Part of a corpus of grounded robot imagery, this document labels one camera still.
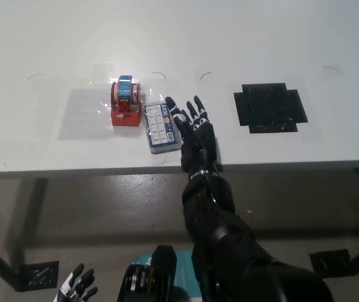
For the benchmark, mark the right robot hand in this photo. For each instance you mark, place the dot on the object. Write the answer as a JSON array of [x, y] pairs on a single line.
[[198, 148]]

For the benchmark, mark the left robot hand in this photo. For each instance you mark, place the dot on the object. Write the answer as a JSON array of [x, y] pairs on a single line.
[[78, 284]]

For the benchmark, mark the red tape dispenser with roll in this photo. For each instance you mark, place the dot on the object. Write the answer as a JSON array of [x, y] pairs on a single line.
[[124, 118]]

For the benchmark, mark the black tape patch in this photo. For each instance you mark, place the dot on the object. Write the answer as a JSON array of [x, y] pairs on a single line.
[[269, 107]]

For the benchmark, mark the left black robot body block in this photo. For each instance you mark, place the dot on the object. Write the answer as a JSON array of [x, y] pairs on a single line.
[[163, 277]]

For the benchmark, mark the black robot body block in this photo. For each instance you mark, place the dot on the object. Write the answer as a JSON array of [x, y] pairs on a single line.
[[198, 277], [163, 277]]

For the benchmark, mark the teal robot body plate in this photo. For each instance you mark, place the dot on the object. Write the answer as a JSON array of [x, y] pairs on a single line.
[[184, 277]]

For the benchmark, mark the right black robot body block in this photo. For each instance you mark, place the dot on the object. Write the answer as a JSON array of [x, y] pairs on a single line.
[[198, 277]]

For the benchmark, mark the clear film sheet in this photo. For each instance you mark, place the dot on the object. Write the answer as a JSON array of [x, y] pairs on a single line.
[[82, 116]]

